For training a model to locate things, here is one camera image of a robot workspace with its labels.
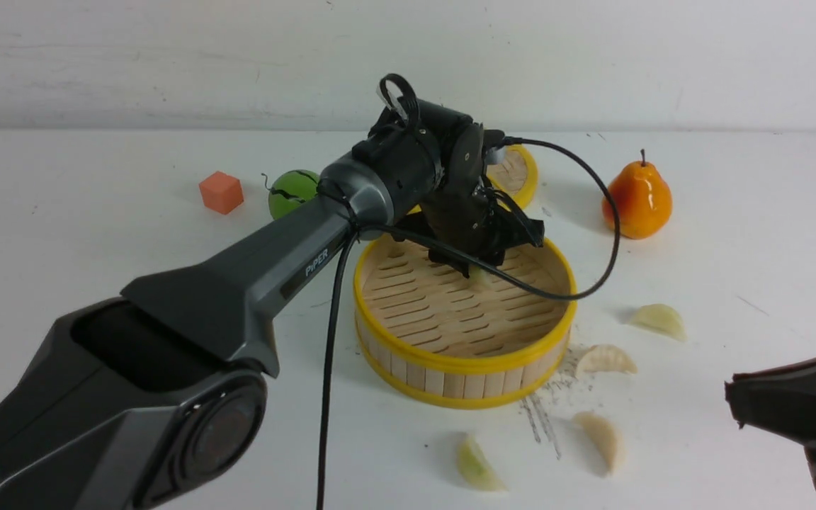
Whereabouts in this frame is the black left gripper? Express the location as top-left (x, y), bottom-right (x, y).
top-left (394, 122), bottom-right (545, 279)

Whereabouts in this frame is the white dumpling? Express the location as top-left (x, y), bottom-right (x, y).
top-left (572, 412), bottom-right (626, 477)
top-left (575, 344), bottom-right (639, 378)

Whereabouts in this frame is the green dumpling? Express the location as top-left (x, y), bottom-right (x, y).
top-left (456, 433), bottom-right (507, 492)
top-left (467, 265), bottom-right (492, 288)

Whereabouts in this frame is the pale dumpling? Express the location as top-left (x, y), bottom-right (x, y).
top-left (628, 303), bottom-right (689, 342)

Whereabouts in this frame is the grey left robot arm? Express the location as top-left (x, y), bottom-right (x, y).
top-left (0, 101), bottom-right (543, 509)

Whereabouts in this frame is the bamboo steamer tray yellow rim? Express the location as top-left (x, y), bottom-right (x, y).
top-left (353, 236), bottom-right (577, 409)

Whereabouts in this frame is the woven bamboo steamer lid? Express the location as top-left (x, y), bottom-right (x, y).
top-left (487, 145), bottom-right (540, 209)

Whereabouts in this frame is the green toy watermelon ball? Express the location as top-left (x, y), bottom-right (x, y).
top-left (262, 170), bottom-right (319, 220)

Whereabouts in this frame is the orange toy pear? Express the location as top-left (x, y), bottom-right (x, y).
top-left (608, 149), bottom-right (674, 239)

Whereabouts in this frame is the orange foam cube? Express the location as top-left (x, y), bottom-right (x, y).
top-left (198, 171), bottom-right (245, 215)

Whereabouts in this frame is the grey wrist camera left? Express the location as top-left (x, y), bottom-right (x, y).
top-left (482, 129), bottom-right (507, 166)

